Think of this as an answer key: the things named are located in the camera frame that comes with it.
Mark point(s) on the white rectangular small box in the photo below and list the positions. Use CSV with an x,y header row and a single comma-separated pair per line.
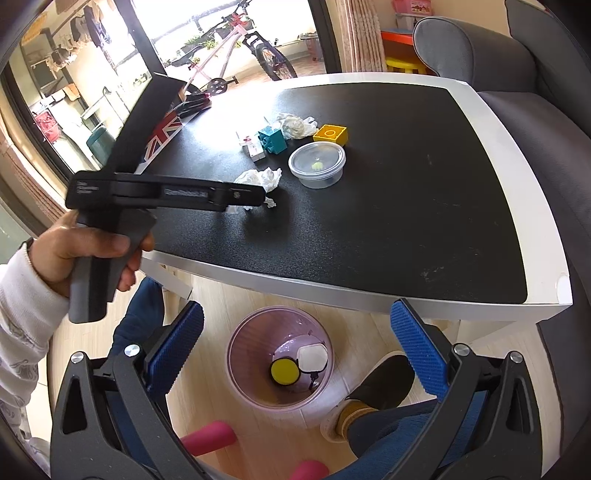
x,y
252,147

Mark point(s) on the union jack tissue box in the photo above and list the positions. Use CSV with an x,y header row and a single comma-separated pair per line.
x,y
162,135

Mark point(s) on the yellow toy brick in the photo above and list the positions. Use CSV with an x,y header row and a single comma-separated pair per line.
x,y
332,133

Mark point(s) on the yellow round zip case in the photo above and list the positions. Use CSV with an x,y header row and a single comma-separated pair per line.
x,y
284,371

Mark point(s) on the teal toy brick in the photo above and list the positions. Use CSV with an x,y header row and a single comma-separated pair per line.
x,y
272,140

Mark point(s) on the white patterned sleeve forearm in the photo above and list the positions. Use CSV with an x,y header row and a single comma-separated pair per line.
x,y
30,314

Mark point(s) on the clear round plastic container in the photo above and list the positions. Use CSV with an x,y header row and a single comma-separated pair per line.
x,y
318,165

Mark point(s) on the pink storage box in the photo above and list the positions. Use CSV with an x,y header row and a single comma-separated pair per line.
x,y
413,7

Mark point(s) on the orange kids desk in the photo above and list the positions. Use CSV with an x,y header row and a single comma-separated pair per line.
x,y
398,46

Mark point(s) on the teal thermos bottle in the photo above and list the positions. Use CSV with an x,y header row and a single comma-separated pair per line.
x,y
100,143

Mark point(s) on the grey fabric sofa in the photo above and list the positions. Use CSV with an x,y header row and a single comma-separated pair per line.
x,y
537,81

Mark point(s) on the floral pink curtain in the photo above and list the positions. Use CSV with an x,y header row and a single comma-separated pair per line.
x,y
362,44

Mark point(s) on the black folded gloves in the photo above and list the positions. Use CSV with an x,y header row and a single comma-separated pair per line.
x,y
193,104

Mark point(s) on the person left hand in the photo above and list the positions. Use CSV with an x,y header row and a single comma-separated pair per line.
x,y
53,254

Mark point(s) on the yellow plastic stool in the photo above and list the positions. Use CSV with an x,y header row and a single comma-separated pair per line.
x,y
413,66

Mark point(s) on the black slipper with sock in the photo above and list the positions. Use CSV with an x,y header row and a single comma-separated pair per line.
x,y
385,386

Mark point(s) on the blue trouser leg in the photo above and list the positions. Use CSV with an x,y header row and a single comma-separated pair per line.
x,y
143,316

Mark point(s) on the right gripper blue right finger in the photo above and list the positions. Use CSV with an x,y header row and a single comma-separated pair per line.
x,y
424,355

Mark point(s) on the pink trash bin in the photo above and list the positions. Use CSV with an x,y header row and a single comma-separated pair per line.
x,y
265,335

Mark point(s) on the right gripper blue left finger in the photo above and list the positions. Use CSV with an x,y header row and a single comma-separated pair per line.
x,y
167,356

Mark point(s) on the white tissue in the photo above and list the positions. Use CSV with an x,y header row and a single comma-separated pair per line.
x,y
268,178
296,128

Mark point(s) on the black door frame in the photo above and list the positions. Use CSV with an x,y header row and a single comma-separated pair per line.
x,y
139,37

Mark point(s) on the pink white bicycle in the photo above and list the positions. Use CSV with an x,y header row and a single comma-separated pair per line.
x,y
207,55

